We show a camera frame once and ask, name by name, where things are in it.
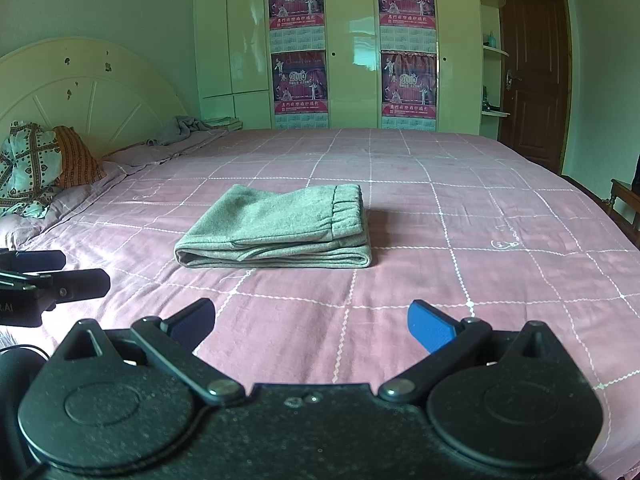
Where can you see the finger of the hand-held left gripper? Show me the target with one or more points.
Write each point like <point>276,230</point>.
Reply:
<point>80,284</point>
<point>35,261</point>

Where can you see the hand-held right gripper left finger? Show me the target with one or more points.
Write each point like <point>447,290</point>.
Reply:
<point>192,322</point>

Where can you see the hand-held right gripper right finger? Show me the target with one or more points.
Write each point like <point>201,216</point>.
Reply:
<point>430,327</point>

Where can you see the grey pants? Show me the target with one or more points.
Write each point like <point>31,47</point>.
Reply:
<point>280,225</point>

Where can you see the pink checked bed sheet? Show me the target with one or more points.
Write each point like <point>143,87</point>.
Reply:
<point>400,280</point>

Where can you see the pink pillow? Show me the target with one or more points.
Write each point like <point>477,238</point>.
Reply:
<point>60,205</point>
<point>160,152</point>

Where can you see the teal patterned pillow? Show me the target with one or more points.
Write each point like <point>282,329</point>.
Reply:
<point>25,165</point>

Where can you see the orange striped pillow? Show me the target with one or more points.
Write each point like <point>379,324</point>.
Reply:
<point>77,157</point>

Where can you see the cream wooden headboard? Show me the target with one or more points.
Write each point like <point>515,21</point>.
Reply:
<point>90,90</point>

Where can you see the grey crumpled blanket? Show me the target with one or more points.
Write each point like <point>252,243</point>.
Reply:
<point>182,130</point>

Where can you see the brown wooden side table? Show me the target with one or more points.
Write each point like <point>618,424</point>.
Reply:
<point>622,205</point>

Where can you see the brown wooden door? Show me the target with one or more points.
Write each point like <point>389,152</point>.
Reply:
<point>535,70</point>

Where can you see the cream corner shelves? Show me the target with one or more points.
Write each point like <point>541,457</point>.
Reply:
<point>495,50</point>

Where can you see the teal bottle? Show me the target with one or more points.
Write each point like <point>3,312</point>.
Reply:
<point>491,39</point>

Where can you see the cream glossy wardrobe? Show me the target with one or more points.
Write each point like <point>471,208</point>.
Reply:
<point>345,35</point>

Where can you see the red wall poster calendar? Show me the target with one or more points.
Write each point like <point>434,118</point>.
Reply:
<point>405,7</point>
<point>300,87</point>
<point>295,7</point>
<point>409,90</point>

